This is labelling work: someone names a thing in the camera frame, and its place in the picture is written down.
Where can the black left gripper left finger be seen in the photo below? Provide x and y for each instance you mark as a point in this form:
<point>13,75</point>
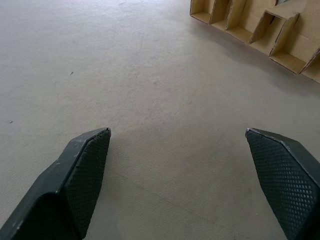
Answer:
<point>62,190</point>

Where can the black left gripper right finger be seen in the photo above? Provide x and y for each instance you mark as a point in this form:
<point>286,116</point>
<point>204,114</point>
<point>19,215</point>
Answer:
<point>287,180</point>

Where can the cardboard divider box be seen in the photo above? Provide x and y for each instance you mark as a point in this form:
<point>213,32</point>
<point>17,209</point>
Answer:
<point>262,32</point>

